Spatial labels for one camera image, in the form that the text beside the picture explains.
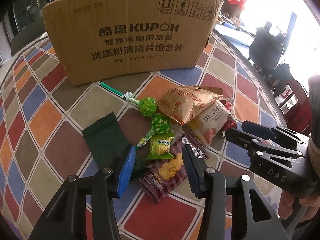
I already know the white Denmark cookie packet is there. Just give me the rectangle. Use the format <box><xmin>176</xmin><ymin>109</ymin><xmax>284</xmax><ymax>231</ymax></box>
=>
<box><xmin>187</xmin><ymin>98</ymin><xmax>237</xmax><ymax>147</ymax></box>

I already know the maroon Costa biscuit packet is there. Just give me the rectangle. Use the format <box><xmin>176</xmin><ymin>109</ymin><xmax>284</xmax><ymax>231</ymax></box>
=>
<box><xmin>137</xmin><ymin>133</ymin><xmax>209</xmax><ymax>203</ymax></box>

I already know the yellow green candy packet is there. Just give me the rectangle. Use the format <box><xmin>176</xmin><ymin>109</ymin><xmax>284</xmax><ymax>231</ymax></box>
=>
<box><xmin>146</xmin><ymin>133</ymin><xmax>174</xmax><ymax>160</ymax></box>

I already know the tan fortune biscuits bag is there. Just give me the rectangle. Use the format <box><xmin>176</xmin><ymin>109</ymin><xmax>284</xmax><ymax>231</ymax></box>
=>
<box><xmin>157</xmin><ymin>86</ymin><xmax>223</xmax><ymax>125</ymax></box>

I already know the dark green snack packet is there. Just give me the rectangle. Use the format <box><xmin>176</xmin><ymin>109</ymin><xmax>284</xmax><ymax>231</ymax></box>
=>
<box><xmin>82</xmin><ymin>112</ymin><xmax>138</xmax><ymax>170</ymax></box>

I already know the green lollipop with stick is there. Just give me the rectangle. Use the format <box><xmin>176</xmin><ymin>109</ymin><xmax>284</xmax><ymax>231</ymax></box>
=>
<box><xmin>100</xmin><ymin>82</ymin><xmax>158</xmax><ymax>118</ymax></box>

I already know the person's right hand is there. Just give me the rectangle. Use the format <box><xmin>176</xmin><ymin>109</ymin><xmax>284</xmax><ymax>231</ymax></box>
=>
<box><xmin>278</xmin><ymin>190</ymin><xmax>319</xmax><ymax>223</ymax></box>

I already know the red wooden chair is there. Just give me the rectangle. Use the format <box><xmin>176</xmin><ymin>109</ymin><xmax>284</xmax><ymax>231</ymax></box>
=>
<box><xmin>271</xmin><ymin>63</ymin><xmax>311</xmax><ymax>135</ymax></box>

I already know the colourful diamond pattern tablecloth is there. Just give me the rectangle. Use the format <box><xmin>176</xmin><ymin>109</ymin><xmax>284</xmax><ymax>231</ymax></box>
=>
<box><xmin>1</xmin><ymin>34</ymin><xmax>285</xmax><ymax>239</ymax></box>

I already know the dark grey dining chair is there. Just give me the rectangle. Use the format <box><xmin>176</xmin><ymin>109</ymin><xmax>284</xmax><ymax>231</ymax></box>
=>
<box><xmin>248</xmin><ymin>28</ymin><xmax>283</xmax><ymax>69</ymax></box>

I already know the white low cabinet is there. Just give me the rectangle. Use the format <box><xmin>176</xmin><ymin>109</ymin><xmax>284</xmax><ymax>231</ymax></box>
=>
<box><xmin>214</xmin><ymin>24</ymin><xmax>254</xmax><ymax>46</ymax></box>

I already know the brown cardboard box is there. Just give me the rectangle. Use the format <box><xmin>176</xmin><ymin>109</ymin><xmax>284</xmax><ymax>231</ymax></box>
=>
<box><xmin>42</xmin><ymin>0</ymin><xmax>223</xmax><ymax>86</ymax></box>

